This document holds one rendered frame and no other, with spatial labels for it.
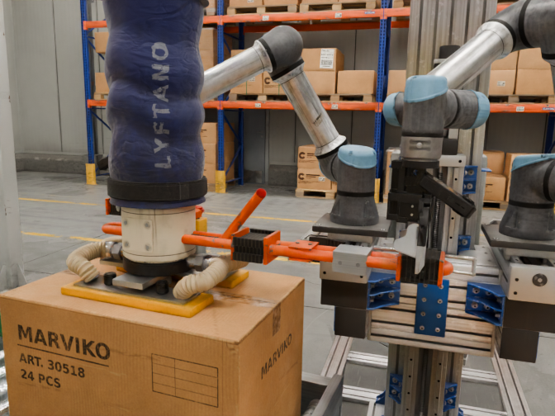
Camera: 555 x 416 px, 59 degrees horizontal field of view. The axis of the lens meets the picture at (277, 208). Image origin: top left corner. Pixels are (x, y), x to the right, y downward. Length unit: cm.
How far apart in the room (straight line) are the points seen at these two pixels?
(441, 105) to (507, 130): 857
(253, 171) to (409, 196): 905
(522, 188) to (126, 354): 110
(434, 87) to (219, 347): 61
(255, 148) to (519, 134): 481
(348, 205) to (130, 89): 73
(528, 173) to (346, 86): 684
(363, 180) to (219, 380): 76
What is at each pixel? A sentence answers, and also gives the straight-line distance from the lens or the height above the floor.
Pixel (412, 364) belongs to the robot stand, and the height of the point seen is 57.
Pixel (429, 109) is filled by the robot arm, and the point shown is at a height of 137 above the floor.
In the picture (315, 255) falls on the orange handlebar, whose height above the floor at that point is 108.
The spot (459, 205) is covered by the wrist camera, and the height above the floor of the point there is 120.
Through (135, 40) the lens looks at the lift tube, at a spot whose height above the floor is 150.
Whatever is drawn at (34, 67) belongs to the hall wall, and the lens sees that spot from 1272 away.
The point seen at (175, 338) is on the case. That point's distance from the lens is 100.
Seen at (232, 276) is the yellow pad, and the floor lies 97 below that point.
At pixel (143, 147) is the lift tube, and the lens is 107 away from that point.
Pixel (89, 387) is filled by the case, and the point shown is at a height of 78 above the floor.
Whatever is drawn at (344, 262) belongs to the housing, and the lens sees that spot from 99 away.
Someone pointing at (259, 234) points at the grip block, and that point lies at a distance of 110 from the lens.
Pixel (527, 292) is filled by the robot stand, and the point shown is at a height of 93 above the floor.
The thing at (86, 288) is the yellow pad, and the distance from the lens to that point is 119.
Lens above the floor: 136
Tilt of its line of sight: 11 degrees down
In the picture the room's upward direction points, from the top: 1 degrees clockwise
